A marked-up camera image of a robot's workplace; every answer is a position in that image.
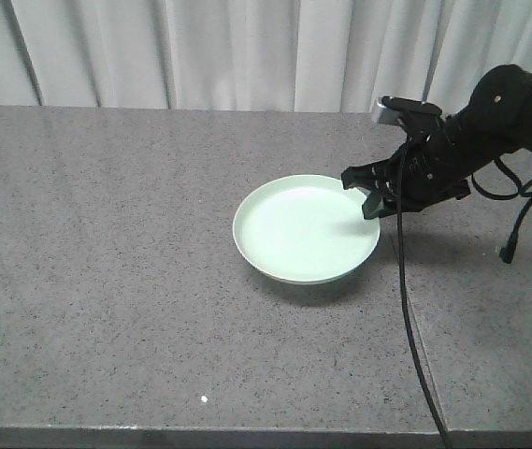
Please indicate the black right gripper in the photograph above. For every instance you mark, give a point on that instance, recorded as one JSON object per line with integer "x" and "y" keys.
{"x": 408, "y": 175}

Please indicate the light green round plate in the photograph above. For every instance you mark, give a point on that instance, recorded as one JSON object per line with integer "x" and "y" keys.
{"x": 304, "y": 229}

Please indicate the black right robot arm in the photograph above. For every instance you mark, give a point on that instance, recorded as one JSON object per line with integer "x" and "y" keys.
{"x": 440, "y": 153}

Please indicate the white pleated curtain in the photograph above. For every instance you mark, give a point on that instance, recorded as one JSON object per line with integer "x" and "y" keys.
{"x": 308, "y": 56}

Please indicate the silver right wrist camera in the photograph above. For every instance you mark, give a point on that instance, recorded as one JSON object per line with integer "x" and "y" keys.
{"x": 392, "y": 110}

